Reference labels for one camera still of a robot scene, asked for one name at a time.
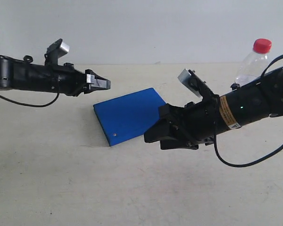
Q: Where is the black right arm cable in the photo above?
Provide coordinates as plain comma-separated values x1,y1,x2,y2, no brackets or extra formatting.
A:
213,53,283,168

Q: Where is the blue hardcover folder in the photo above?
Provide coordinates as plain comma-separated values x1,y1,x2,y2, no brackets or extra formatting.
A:
93,88,166,146

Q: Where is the clear plastic water bottle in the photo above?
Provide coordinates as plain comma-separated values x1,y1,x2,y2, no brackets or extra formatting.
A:
234,38,272,87

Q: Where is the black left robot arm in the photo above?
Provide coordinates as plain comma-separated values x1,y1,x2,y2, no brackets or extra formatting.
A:
0,55,111,97

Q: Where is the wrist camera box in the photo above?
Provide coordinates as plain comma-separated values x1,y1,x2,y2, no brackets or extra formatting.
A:
177,69,214,99
44,38,70,65

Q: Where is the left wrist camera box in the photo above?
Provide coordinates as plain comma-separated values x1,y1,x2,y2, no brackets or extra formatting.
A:
44,38,70,65

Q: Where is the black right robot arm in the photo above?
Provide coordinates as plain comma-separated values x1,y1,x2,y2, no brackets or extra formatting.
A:
143,66,283,150

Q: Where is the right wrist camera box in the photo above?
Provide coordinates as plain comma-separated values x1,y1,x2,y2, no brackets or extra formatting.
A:
177,69,214,99

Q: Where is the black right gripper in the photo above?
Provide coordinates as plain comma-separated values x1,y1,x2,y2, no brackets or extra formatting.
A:
143,95,220,150

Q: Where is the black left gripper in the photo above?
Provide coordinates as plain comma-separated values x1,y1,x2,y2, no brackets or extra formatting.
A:
50,63,111,97

